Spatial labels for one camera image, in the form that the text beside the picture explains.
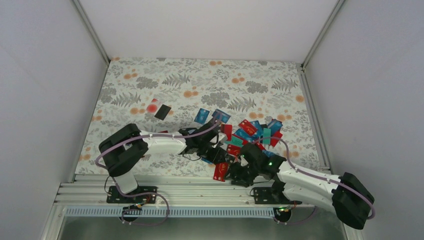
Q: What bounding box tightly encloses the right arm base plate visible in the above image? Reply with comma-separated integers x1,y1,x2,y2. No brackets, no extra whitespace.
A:
250,187,302,205

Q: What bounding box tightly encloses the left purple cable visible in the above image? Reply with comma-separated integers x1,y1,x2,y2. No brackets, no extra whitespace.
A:
94,112,223,226

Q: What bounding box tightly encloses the aluminium rail frame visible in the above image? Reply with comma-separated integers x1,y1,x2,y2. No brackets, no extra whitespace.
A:
42,174,363,240

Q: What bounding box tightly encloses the red card at front edge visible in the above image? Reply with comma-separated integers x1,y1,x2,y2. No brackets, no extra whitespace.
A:
213,162,229,182

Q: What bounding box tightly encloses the red VIP card centre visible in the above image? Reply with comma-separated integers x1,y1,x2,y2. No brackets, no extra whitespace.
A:
226,144,241,156

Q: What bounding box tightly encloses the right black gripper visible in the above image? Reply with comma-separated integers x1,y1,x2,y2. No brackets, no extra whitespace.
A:
223,161,260,188

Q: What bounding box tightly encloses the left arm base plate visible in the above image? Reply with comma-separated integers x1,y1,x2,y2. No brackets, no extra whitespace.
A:
106,186,158,204

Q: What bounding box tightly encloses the red VIP card upper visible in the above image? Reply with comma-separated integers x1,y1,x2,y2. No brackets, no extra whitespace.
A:
238,119,258,136

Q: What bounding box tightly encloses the black card upper left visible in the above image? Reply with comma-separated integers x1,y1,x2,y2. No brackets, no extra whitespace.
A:
154,104,172,121

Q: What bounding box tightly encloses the translucent red dot card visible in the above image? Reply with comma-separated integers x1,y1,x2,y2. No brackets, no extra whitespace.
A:
146,98,162,115

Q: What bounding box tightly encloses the teal card centre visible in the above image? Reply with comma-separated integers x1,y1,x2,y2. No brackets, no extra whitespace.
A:
225,134,248,147

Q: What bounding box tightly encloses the floral patterned table mat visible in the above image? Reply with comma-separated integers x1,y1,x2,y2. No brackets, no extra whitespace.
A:
75,57,324,175

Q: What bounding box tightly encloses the blue card near centre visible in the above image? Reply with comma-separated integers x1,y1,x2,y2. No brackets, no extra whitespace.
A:
194,108,210,125

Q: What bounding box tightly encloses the red vip card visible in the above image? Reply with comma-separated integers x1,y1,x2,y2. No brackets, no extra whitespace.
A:
226,144,241,156
238,119,258,136

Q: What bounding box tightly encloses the purple cable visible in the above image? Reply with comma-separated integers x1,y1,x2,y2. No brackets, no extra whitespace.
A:
253,136,377,226
94,112,223,226

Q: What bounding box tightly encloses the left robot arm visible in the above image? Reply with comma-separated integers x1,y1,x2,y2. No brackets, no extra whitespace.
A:
98,123,235,203

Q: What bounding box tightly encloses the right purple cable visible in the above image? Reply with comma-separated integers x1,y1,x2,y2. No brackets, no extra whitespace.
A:
253,136,377,226

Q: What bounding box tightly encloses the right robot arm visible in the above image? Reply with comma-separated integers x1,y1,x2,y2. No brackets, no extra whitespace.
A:
226,143,375,230

